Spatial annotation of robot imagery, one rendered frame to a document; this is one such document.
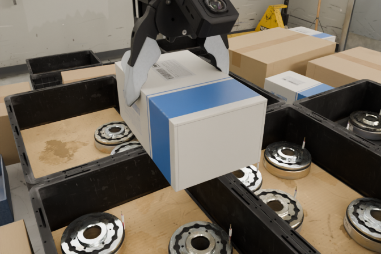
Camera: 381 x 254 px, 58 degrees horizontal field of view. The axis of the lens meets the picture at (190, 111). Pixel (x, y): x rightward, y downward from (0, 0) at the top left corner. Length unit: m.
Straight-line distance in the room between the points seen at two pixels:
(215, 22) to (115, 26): 3.55
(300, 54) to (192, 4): 1.00
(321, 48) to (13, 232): 1.18
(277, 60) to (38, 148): 0.80
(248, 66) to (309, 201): 0.66
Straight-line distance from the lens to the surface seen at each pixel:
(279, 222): 0.54
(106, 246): 0.61
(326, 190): 0.78
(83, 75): 1.24
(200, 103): 0.39
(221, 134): 0.39
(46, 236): 0.55
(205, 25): 0.35
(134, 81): 0.42
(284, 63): 1.27
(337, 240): 0.69
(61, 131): 0.97
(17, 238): 0.66
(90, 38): 3.85
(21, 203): 0.98
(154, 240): 0.64
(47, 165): 0.85
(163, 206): 0.70
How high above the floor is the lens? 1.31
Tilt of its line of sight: 29 degrees down
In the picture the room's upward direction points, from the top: straight up
